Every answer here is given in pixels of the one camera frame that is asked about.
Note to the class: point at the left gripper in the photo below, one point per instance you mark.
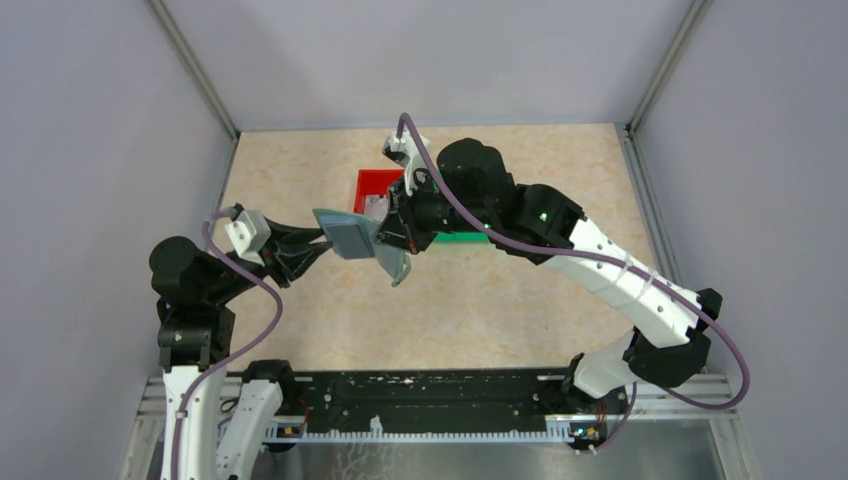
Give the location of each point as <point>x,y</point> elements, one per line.
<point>292,260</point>

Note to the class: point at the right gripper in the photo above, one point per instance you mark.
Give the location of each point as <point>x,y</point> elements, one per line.
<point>404,232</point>

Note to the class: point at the sage green card holder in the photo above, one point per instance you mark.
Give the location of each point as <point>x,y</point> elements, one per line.
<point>395,262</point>

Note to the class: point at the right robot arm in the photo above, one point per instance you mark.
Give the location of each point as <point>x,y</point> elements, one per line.
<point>667,344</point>

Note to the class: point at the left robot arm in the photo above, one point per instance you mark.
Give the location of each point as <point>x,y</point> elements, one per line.
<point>195,286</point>

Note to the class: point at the white VIP cards in bin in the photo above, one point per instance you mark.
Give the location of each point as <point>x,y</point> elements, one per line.
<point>376,206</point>

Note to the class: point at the red plastic bin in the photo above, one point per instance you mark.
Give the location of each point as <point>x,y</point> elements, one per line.
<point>373,182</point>

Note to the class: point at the middle green plastic bin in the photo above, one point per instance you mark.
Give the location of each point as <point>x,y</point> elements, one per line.
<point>461,237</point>

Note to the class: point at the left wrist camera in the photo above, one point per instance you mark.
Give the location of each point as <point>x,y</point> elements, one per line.
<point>248,234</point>

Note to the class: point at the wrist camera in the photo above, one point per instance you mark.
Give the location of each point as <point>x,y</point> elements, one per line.
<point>404,152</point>
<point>248,234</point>

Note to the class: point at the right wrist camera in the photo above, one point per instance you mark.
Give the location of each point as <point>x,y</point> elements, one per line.
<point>404,152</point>

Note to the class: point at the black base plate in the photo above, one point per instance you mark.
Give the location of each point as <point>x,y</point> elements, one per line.
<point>429,402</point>

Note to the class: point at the aluminium frame rail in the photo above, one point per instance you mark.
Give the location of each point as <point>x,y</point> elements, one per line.
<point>652,403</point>

